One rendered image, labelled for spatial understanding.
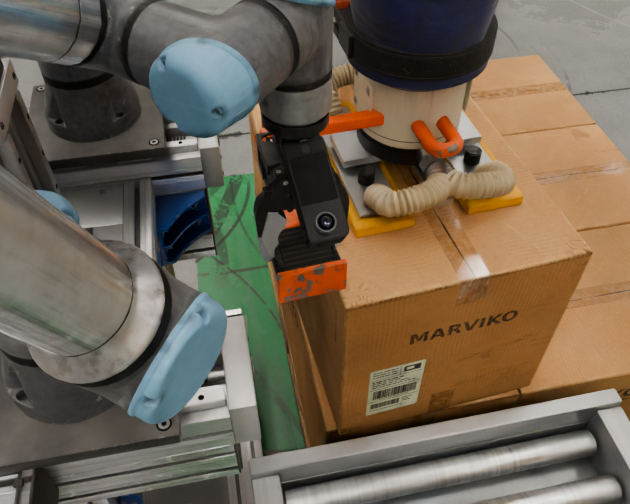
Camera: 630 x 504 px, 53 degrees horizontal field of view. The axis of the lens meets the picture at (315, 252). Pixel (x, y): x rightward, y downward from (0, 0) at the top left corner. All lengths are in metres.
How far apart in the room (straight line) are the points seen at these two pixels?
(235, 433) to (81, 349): 0.38
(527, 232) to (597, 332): 0.49
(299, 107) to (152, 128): 0.49
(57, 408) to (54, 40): 0.37
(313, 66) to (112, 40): 0.18
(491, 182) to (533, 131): 1.00
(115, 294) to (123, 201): 0.64
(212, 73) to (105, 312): 0.19
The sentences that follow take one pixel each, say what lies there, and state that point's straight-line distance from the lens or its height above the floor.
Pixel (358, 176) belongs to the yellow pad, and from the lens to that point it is 1.03.
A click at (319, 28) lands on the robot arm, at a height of 1.38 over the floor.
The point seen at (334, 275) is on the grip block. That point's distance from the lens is 0.75.
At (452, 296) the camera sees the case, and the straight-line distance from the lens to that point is 0.97.
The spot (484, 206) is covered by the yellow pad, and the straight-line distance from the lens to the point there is 1.05.
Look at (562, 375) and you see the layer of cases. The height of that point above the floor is 0.54.
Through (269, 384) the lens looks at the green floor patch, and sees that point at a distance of 1.92.
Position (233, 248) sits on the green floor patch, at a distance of 2.27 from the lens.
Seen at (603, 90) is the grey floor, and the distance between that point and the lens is 3.32.
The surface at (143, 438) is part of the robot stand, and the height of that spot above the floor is 1.04.
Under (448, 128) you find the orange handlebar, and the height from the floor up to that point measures 1.08.
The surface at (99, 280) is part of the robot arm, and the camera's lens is 0.44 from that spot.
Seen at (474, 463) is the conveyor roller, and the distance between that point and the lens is 1.24.
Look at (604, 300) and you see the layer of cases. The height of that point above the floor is 0.54.
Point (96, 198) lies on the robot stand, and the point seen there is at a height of 0.95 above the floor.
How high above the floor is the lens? 1.66
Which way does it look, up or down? 48 degrees down
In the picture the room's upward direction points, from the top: straight up
